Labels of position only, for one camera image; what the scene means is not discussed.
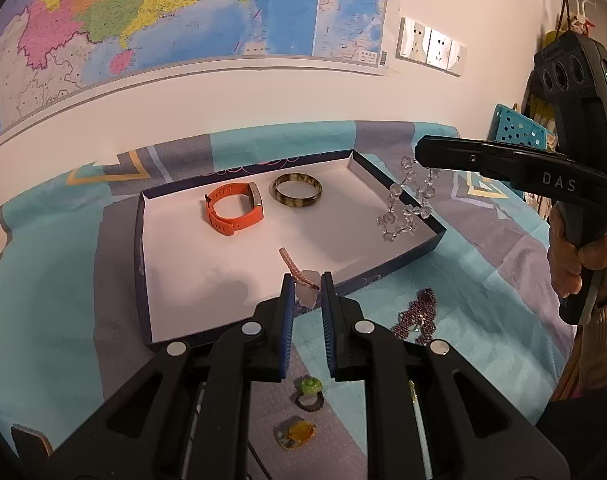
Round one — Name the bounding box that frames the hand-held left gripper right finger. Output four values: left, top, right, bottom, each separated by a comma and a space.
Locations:
321, 271, 569, 480

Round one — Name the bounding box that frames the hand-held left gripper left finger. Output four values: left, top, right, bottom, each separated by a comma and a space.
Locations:
48, 272, 296, 480

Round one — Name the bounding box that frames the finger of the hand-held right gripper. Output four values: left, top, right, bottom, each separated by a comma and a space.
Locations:
416, 135, 520, 181

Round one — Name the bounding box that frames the pink cord translucent pendant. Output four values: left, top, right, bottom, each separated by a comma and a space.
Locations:
278, 247, 320, 312

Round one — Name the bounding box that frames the green bead black cord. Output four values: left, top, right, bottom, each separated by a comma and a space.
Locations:
290, 377, 325, 413

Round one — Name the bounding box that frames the clear crystal bead bracelet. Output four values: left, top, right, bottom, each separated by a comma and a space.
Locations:
376, 156, 440, 244

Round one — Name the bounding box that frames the purple beaded bracelet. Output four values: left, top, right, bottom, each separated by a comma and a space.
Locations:
389, 287, 438, 345

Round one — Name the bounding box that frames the yellow amber pendant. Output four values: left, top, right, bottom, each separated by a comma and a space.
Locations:
274, 420, 318, 452

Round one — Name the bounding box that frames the navy cardboard tray box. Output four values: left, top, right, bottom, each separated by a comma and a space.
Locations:
133, 149, 444, 352

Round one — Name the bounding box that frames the person's right forearm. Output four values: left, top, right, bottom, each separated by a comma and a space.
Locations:
576, 290, 607, 392

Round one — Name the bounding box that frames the person's right hand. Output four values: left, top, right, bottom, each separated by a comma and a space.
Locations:
548, 207, 607, 299

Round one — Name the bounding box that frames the blue perforated basket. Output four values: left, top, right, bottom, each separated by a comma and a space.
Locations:
491, 104, 560, 152

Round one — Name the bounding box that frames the yellow-green coat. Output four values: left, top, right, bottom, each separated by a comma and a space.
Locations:
542, 30, 569, 54

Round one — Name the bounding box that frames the white coat rack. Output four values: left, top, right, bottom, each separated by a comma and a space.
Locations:
566, 0, 599, 36

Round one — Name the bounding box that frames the orange watch band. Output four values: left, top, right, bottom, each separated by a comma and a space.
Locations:
203, 182, 265, 237

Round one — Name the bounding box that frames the tortoiseshell bangle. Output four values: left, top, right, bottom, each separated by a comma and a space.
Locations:
269, 172, 324, 209

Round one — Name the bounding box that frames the teal grey printed blanket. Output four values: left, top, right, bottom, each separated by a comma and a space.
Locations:
0, 120, 584, 480

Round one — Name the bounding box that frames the dark flat device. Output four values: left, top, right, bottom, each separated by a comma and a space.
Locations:
10, 424, 54, 459

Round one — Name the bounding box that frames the person's dark clothing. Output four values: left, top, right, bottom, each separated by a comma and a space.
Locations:
533, 392, 607, 480

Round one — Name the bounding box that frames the white wall socket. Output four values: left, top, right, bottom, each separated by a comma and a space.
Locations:
397, 17, 431, 64
448, 40, 468, 77
426, 27, 456, 69

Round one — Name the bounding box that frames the black cable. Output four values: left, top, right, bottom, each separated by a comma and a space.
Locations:
247, 441, 273, 480

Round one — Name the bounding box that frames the colourful wall map poster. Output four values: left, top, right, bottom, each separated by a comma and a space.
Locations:
0, 0, 400, 147

